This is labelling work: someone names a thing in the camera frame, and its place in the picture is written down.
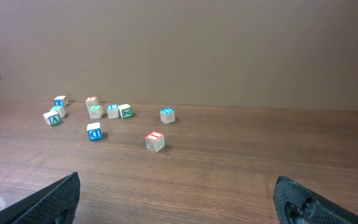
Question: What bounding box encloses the red top block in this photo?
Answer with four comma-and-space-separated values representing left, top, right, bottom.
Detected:
145, 131, 165, 152

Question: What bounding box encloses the left green Z block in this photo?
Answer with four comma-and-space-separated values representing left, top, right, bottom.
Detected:
50, 106, 66, 118

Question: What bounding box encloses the block with red V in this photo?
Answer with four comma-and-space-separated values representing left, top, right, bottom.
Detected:
85, 96, 99, 109

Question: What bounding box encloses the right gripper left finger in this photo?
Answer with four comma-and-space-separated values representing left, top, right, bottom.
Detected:
0, 172, 81, 224

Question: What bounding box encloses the white block blue D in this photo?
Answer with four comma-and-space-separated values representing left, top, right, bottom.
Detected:
87, 122, 103, 141

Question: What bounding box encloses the blue top block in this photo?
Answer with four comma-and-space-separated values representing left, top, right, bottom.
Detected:
160, 108, 175, 124

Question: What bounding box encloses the green z block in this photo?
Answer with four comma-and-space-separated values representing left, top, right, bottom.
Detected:
50, 106, 66, 118
88, 105, 104, 119

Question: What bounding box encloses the middle green Z block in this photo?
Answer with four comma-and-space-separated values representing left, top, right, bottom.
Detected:
88, 105, 104, 119

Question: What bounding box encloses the white block green N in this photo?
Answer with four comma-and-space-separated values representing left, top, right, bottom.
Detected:
117, 104, 132, 119

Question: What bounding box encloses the block with blue X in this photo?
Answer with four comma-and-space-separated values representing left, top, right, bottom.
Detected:
53, 95, 67, 107

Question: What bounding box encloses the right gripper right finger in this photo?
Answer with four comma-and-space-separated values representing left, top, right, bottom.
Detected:
273, 176, 358, 224

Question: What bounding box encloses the white block green side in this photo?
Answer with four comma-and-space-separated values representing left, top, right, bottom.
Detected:
44, 111, 61, 126

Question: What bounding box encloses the blue L block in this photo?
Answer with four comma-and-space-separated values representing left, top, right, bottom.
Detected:
106, 104, 120, 119

